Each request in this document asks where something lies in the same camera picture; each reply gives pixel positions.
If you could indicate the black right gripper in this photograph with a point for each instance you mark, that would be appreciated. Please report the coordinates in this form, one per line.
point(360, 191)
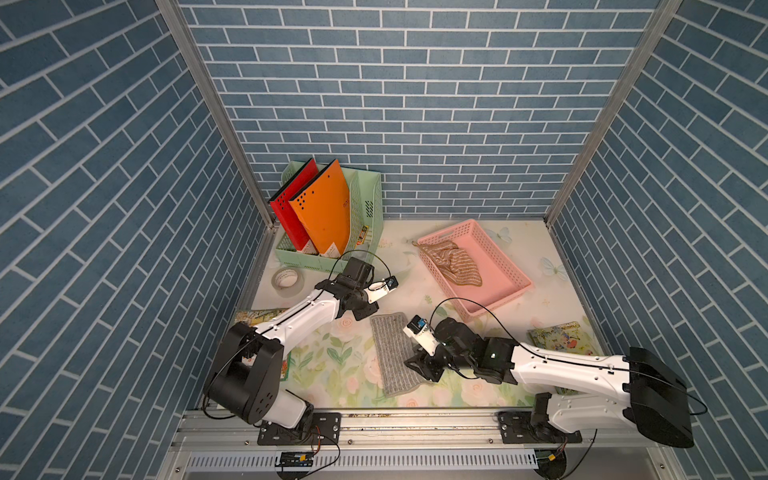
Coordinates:
point(424, 365)

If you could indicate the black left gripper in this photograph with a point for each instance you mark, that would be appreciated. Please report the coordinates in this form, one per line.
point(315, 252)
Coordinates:
point(362, 312)

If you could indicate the grey striped dishcloth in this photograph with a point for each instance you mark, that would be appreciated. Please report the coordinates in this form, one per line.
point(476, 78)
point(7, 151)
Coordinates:
point(393, 348)

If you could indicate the brown striped dishcloth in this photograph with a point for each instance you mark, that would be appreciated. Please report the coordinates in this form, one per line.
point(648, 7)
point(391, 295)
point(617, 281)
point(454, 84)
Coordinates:
point(453, 262)

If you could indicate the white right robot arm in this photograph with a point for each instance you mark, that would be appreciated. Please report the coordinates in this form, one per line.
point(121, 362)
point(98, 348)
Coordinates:
point(575, 392)

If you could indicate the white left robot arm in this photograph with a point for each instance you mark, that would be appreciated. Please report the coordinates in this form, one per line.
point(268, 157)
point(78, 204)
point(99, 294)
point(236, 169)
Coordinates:
point(245, 375)

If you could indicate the clear packing tape roll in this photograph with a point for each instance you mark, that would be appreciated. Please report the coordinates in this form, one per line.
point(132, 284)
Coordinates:
point(287, 282)

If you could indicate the pink plastic basket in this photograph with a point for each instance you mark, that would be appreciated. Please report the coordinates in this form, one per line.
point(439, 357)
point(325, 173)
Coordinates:
point(503, 281)

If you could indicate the orange file folder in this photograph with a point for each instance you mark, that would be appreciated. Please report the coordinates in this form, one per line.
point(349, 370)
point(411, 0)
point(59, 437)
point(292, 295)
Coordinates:
point(323, 208)

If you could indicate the left picture book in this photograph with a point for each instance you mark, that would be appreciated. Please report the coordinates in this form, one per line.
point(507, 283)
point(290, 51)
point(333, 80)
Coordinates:
point(256, 317)

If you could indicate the picture book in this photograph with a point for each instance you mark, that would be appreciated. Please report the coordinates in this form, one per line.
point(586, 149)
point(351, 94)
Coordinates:
point(256, 317)
point(568, 337)

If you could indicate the green plastic file rack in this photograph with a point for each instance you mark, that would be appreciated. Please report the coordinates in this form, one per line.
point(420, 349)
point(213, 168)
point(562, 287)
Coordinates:
point(366, 222)

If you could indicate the right picture book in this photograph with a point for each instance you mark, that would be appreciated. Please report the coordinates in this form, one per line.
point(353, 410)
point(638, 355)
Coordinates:
point(568, 337)

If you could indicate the small black controller box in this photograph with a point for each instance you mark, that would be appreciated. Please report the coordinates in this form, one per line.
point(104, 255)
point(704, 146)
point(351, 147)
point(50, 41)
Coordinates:
point(301, 460)

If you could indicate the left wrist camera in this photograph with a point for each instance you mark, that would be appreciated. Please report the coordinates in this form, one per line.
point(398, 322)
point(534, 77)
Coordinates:
point(377, 290)

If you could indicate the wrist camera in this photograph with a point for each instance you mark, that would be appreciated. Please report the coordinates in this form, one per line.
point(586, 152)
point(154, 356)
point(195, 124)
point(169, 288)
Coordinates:
point(377, 290)
point(419, 330)

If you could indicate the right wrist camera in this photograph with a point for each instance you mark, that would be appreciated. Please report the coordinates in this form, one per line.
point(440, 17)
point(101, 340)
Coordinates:
point(419, 330)

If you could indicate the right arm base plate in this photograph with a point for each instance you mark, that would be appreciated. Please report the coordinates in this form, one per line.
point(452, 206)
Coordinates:
point(518, 427)

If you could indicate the aluminium frame rail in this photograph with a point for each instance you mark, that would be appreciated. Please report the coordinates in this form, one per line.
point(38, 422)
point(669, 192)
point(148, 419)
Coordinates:
point(377, 429)

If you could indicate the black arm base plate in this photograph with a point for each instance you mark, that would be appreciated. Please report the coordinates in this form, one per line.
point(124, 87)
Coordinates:
point(318, 428)

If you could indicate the white perforated cable duct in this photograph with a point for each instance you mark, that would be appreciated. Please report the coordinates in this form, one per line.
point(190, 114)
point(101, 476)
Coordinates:
point(368, 460)

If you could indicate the aluminium corner post right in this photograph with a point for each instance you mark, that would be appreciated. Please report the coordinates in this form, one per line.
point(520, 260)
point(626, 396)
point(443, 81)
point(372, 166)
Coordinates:
point(651, 36)

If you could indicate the aluminium corner post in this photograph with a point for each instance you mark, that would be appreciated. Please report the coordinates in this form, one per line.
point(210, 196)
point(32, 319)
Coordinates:
point(651, 36)
point(182, 35)

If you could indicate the aluminium corner post left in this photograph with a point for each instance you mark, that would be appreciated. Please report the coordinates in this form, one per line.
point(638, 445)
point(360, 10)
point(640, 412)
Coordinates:
point(182, 35)

